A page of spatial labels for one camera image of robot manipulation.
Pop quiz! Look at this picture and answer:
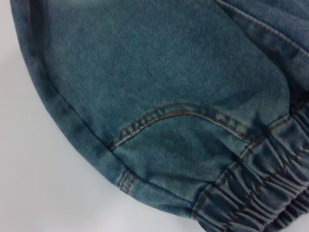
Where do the blue denim shorts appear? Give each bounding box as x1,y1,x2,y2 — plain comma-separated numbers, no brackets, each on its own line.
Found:
6,0,309,232

